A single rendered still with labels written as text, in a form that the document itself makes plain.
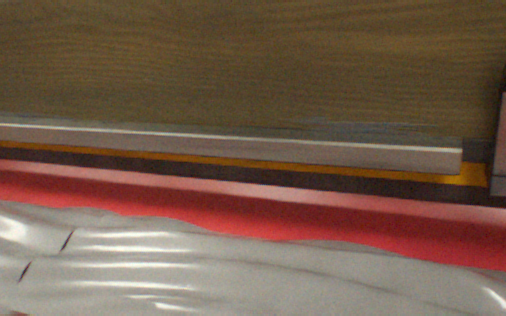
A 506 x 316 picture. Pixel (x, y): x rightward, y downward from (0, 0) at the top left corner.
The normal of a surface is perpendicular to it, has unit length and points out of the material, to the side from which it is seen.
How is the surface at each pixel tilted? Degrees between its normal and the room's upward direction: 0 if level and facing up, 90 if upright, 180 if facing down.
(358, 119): 90
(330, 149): 90
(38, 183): 0
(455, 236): 0
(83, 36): 90
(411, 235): 0
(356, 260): 30
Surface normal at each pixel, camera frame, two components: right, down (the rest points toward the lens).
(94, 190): -0.08, -0.93
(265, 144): -0.37, 0.37
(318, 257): -0.27, -0.66
